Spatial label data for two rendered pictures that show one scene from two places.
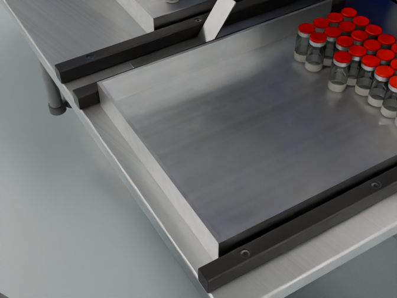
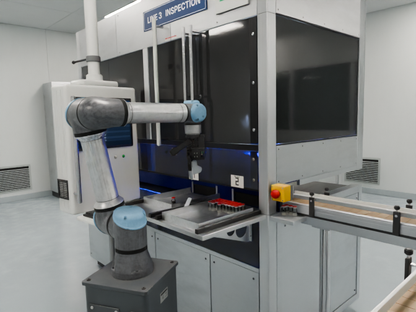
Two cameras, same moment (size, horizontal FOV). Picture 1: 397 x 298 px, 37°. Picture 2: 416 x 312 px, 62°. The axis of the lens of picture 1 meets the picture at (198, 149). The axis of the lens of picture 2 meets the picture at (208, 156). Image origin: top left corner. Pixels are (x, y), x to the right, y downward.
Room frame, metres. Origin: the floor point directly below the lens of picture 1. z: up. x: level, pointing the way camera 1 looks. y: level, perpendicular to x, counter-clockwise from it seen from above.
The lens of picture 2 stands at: (-1.04, 0.22, 1.35)
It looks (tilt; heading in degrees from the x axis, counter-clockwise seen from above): 6 degrees down; 348
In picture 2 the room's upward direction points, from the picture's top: 1 degrees counter-clockwise
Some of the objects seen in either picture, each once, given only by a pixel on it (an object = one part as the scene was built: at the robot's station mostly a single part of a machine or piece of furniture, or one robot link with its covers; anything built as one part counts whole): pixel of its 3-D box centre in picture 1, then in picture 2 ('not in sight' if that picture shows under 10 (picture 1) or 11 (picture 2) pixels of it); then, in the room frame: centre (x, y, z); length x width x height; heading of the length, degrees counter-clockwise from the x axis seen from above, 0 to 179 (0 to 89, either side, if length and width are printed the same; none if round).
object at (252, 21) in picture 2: not in sight; (253, 104); (0.52, -0.33, 1.40); 0.04 x 0.01 x 0.80; 31
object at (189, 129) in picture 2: not in sight; (192, 129); (0.53, -0.04, 1.29); 0.08 x 0.08 x 0.05
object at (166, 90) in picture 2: not in sight; (171, 91); (1.08, -0.01, 1.51); 0.47 x 0.01 x 0.59; 31
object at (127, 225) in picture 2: not in sight; (129, 226); (0.22, 0.26, 0.96); 0.13 x 0.12 x 0.14; 29
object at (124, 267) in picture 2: not in sight; (132, 257); (0.21, 0.25, 0.84); 0.15 x 0.15 x 0.10
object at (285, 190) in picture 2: not in sight; (281, 192); (0.41, -0.43, 1.00); 0.08 x 0.07 x 0.07; 121
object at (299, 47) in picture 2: not in sight; (322, 85); (0.71, -0.79, 1.51); 0.85 x 0.01 x 0.59; 121
